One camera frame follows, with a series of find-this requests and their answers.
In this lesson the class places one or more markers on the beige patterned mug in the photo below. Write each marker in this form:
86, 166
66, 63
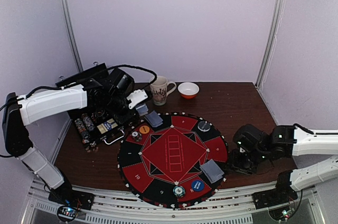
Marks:
160, 89

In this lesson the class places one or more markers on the right aluminium frame post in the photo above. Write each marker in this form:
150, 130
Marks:
275, 21

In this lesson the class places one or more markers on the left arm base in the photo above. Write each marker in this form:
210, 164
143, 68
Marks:
71, 202

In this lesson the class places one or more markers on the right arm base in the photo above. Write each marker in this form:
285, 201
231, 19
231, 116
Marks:
280, 203

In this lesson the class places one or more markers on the black poker chip case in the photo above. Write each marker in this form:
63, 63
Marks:
100, 84

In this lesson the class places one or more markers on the aluminium frame post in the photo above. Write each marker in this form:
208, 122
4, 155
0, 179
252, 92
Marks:
71, 36
275, 21

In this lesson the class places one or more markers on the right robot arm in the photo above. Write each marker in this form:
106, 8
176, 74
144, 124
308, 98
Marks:
254, 146

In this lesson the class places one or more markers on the blue small blind button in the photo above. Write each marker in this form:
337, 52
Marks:
197, 185

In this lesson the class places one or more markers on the boxed card deck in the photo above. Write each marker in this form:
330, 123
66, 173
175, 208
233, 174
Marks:
107, 126

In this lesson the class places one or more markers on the clear dealer button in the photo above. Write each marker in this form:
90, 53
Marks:
204, 126

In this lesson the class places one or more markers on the poker chip stack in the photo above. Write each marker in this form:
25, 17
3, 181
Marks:
136, 136
179, 191

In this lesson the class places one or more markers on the white orange bowl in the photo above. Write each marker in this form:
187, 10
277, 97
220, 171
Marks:
188, 90

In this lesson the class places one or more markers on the orange big blind button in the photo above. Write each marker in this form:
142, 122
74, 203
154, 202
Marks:
144, 129

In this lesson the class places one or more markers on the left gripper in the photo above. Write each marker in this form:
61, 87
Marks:
129, 115

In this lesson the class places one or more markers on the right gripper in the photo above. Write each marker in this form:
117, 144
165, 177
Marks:
240, 164

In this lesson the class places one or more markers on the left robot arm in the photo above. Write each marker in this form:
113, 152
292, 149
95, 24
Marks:
39, 103

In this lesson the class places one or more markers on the left aluminium frame post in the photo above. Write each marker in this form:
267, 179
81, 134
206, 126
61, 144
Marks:
71, 36

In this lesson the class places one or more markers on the round poker mat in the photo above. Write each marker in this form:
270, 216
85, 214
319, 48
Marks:
171, 155

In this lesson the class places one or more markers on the blue playing card deck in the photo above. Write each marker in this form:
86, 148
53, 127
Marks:
142, 109

